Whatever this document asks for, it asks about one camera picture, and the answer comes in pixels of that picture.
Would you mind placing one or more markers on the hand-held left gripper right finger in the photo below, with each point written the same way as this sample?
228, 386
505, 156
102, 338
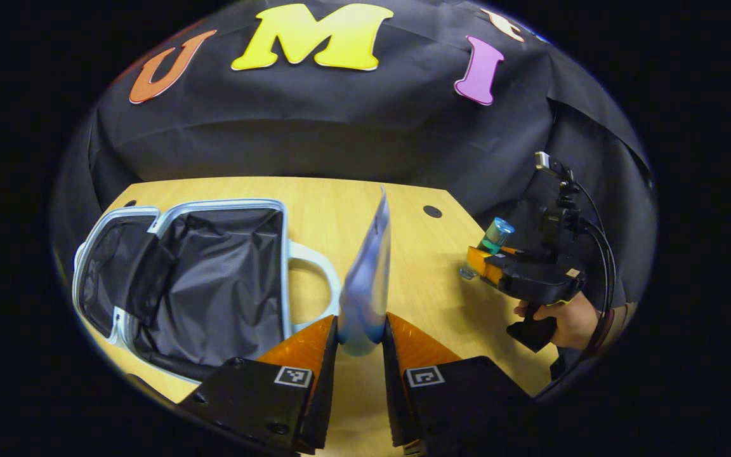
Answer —
394, 393

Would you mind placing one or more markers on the light blue suitcase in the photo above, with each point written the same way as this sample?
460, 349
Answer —
226, 279

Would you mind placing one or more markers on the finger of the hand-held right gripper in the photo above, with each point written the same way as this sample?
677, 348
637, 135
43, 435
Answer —
483, 265
511, 250

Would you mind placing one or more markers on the black backdrop cloth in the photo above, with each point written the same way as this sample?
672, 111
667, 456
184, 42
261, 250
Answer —
340, 127

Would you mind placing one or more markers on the blue clear bottle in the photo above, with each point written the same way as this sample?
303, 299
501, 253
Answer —
497, 232

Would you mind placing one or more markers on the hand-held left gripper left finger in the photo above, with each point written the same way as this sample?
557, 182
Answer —
326, 381

